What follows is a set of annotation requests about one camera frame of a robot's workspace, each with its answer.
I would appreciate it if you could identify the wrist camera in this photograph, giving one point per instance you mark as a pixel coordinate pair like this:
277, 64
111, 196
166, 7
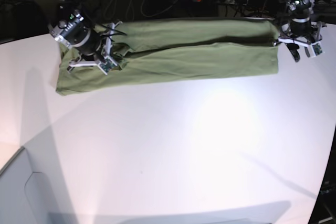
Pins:
107, 66
316, 49

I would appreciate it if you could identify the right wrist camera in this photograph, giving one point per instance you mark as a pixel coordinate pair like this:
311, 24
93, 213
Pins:
107, 66

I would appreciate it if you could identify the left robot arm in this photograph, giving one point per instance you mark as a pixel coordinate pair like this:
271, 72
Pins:
296, 9

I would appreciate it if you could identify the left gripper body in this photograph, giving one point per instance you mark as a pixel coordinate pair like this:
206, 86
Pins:
302, 32

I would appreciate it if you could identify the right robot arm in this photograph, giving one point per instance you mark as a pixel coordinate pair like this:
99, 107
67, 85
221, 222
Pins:
68, 10

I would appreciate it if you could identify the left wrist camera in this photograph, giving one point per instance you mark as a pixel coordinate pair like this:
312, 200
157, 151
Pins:
316, 49

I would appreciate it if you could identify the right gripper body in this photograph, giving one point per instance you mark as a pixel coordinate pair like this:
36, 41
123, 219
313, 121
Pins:
87, 41

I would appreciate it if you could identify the green T-shirt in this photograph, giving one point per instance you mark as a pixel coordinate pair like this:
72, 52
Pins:
177, 50

